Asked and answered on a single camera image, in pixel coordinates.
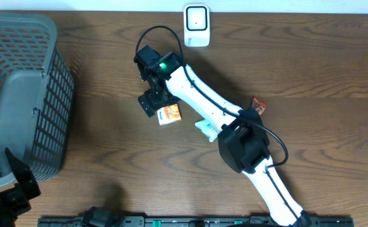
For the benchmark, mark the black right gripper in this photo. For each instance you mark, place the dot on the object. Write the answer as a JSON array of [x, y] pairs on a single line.
[[150, 94]]

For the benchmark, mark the orange small box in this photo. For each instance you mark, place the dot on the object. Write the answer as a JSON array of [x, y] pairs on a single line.
[[169, 114]]

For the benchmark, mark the teal white wipes packet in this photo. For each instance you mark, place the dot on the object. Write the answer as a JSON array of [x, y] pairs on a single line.
[[207, 129]]

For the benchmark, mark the red patterned packet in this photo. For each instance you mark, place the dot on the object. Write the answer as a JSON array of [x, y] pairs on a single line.
[[258, 105]]

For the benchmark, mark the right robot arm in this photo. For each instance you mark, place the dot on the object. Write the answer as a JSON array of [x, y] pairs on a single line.
[[242, 138]]

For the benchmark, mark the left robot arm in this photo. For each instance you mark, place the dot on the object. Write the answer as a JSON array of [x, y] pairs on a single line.
[[16, 201]]

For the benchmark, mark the white barcode scanner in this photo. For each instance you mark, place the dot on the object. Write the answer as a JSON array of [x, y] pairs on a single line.
[[196, 25]]

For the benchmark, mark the grey plastic mesh basket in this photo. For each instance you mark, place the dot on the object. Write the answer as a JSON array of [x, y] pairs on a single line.
[[36, 96]]

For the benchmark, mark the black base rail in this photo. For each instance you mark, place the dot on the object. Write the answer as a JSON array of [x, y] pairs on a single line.
[[140, 221]]

